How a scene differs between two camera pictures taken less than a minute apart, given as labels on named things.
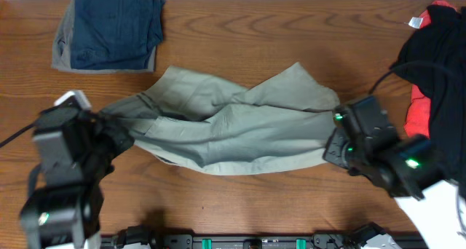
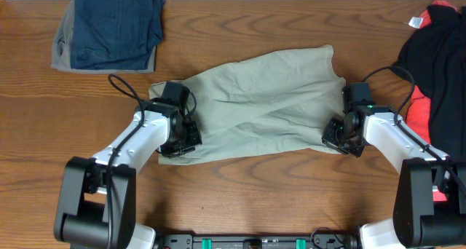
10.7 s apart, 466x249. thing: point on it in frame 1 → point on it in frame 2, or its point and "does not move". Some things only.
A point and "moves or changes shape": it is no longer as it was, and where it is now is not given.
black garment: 432,59 does not move
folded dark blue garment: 116,28 does not move
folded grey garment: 62,51 does not move
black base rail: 361,236 does not move
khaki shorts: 192,121 moves or changes shape
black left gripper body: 103,133 → 187,140
